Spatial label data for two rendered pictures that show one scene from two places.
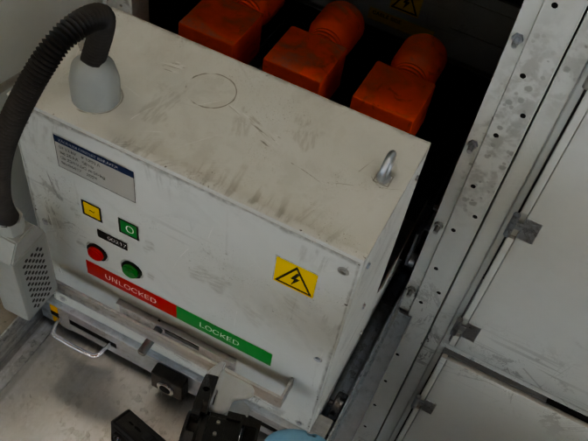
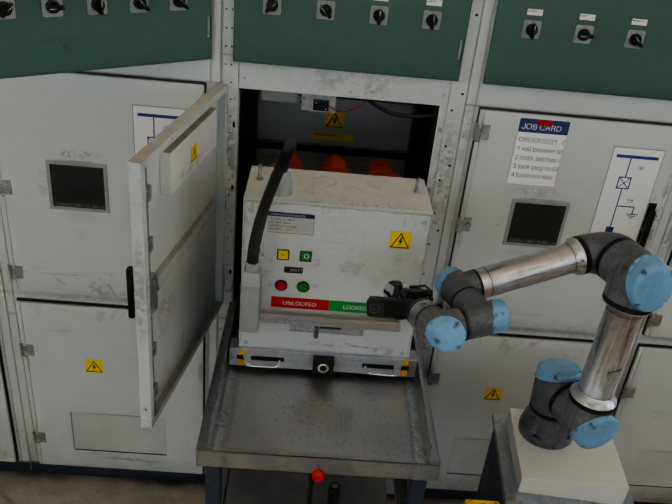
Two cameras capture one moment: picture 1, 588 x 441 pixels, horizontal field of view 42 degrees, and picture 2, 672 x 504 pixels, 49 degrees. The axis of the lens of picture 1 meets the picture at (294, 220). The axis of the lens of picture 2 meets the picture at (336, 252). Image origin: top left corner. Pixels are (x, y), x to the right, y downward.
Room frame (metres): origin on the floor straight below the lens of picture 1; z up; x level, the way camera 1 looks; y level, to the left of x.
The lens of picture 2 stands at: (-0.98, 0.77, 2.20)
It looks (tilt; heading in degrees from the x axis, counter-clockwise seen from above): 29 degrees down; 338
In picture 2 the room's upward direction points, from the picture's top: 6 degrees clockwise
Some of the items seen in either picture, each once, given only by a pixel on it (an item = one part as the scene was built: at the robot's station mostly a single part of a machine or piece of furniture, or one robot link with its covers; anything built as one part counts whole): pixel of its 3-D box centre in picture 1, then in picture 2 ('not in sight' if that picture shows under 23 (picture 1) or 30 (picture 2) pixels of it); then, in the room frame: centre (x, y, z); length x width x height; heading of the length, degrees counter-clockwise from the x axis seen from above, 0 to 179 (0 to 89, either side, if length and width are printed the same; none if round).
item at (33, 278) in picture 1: (24, 263); (251, 297); (0.59, 0.37, 1.14); 0.08 x 0.05 x 0.17; 161
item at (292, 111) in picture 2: not in sight; (334, 122); (1.50, -0.16, 1.28); 0.58 x 0.02 x 0.19; 71
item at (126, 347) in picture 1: (181, 365); (323, 357); (0.61, 0.14, 0.90); 0.54 x 0.05 x 0.06; 71
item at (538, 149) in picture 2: not in sight; (537, 153); (0.71, -0.51, 1.46); 0.15 x 0.01 x 0.21; 71
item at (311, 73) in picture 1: (318, 52); (334, 178); (1.00, 0.01, 1.28); 0.22 x 0.10 x 0.08; 161
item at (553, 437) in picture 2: not in sight; (548, 417); (0.26, -0.41, 0.86); 0.15 x 0.15 x 0.10
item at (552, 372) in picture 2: not in sight; (557, 386); (0.25, -0.41, 0.97); 0.13 x 0.12 x 0.14; 178
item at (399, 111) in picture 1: (402, 87); (381, 182); (0.95, -0.13, 1.28); 0.22 x 0.10 x 0.08; 161
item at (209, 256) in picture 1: (175, 290); (330, 286); (0.59, 0.15, 1.15); 0.48 x 0.01 x 0.48; 71
